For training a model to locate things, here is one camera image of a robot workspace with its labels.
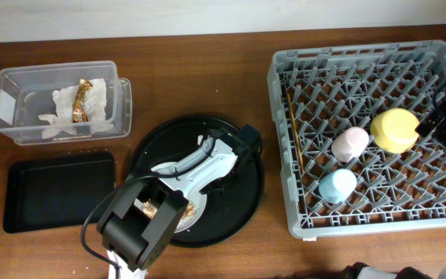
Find wooden chopstick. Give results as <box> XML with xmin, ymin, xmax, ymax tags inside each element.
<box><xmin>286</xmin><ymin>92</ymin><xmax>305</xmax><ymax>175</ymax></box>

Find yellow plastic bowl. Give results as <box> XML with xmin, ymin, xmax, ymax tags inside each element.
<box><xmin>370</xmin><ymin>108</ymin><xmax>420</xmax><ymax>153</ymax></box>

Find grey plate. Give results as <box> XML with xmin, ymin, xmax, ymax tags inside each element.
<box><xmin>134</xmin><ymin>163</ymin><xmax>214</xmax><ymax>233</ymax></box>

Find food scraps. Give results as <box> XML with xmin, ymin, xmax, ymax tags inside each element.
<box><xmin>140</xmin><ymin>201</ymin><xmax>197</xmax><ymax>229</ymax></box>

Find light blue plastic cup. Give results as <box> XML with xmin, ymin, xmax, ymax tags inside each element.
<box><xmin>318</xmin><ymin>169</ymin><xmax>357</xmax><ymax>204</ymax></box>

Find pink plastic cup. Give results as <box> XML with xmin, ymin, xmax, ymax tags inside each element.
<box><xmin>331</xmin><ymin>127</ymin><xmax>369</xmax><ymax>162</ymax></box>

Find gold snack wrapper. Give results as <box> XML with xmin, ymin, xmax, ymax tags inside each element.
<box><xmin>72</xmin><ymin>79</ymin><xmax>93</xmax><ymax>122</ymax></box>

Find white paper napkin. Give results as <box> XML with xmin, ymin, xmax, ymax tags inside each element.
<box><xmin>38</xmin><ymin>78</ymin><xmax>114</xmax><ymax>139</ymax></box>

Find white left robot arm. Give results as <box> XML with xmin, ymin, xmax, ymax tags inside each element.
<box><xmin>97</xmin><ymin>126</ymin><xmax>262</xmax><ymax>278</ymax></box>

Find grey dishwasher rack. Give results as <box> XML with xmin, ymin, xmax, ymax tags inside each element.
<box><xmin>267</xmin><ymin>40</ymin><xmax>446</xmax><ymax>239</ymax></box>

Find black rectangular waste bin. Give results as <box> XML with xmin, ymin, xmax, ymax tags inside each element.
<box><xmin>3</xmin><ymin>151</ymin><xmax>115</xmax><ymax>233</ymax></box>

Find clear plastic waste bin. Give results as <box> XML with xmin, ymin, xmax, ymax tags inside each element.
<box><xmin>0</xmin><ymin>60</ymin><xmax>132</xmax><ymax>146</ymax></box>

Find round black tray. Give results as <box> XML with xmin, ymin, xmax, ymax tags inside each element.
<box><xmin>127</xmin><ymin>115</ymin><xmax>265</xmax><ymax>248</ymax></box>

